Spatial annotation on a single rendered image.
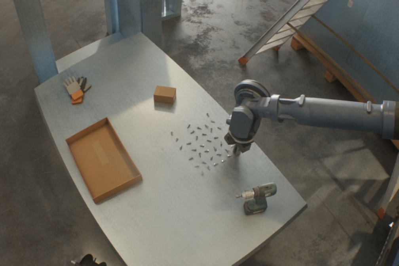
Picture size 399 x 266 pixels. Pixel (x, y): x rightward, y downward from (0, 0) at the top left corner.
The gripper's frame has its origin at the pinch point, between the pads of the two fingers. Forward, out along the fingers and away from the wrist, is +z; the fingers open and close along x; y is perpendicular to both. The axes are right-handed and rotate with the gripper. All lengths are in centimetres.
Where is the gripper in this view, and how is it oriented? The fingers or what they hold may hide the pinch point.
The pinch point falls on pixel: (236, 150)
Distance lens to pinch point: 179.7
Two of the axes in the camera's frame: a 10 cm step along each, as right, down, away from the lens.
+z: -0.3, 5.7, 8.2
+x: -4.7, -7.4, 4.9
